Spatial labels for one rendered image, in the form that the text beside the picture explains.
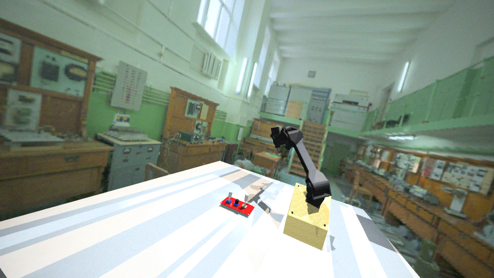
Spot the red circuit board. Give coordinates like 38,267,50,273
220,191,255,218

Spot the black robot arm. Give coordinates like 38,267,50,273
271,126,332,208

